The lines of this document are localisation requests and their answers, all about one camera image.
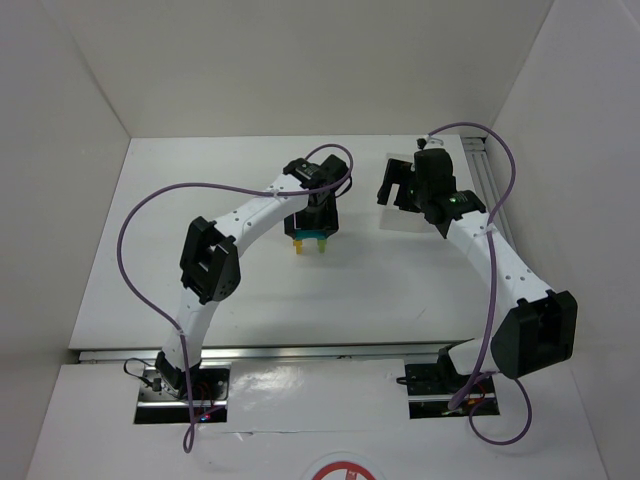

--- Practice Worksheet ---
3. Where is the teal arch block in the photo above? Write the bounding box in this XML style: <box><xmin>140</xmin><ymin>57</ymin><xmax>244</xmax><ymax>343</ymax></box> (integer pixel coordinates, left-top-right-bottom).
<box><xmin>294</xmin><ymin>230</ymin><xmax>328</xmax><ymax>241</ymax></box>

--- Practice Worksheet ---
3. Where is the white perforated plastic basket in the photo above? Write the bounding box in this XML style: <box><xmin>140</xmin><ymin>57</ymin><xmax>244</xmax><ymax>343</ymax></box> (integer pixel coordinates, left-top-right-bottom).
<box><xmin>379</xmin><ymin>153</ymin><xmax>431</xmax><ymax>233</ymax></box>

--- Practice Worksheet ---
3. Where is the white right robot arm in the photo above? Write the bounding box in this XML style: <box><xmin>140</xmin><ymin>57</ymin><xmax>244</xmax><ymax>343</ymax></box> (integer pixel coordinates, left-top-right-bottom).
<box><xmin>377</xmin><ymin>148</ymin><xmax>578</xmax><ymax>391</ymax></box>

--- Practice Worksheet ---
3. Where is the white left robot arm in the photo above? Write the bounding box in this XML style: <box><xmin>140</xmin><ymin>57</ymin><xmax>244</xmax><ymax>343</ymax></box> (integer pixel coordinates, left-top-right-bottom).
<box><xmin>155</xmin><ymin>155</ymin><xmax>348</xmax><ymax>397</ymax></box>

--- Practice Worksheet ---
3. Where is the round red white sticker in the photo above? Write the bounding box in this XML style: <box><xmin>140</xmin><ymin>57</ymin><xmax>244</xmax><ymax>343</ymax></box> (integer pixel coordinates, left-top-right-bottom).
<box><xmin>301</xmin><ymin>451</ymin><xmax>386</xmax><ymax>480</ymax></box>

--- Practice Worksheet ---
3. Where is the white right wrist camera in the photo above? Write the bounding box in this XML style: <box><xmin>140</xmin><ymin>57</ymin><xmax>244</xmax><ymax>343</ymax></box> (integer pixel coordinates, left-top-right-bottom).
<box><xmin>416</xmin><ymin>135</ymin><xmax>444</xmax><ymax>150</ymax></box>

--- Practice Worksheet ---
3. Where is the aluminium front rail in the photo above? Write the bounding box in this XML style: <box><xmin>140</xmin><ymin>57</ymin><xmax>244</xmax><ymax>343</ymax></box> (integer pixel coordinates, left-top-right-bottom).
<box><xmin>79</xmin><ymin>342</ymin><xmax>449</xmax><ymax>364</ymax></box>

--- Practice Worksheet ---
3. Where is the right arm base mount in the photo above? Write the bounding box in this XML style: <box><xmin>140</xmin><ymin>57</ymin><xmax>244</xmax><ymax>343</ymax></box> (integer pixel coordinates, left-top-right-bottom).
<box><xmin>396</xmin><ymin>363</ymin><xmax>500</xmax><ymax>420</ymax></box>

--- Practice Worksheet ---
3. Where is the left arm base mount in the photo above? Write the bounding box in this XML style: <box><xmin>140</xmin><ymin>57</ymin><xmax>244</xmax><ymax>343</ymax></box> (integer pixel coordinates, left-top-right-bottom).
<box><xmin>123</xmin><ymin>357</ymin><xmax>231</xmax><ymax>425</ymax></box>

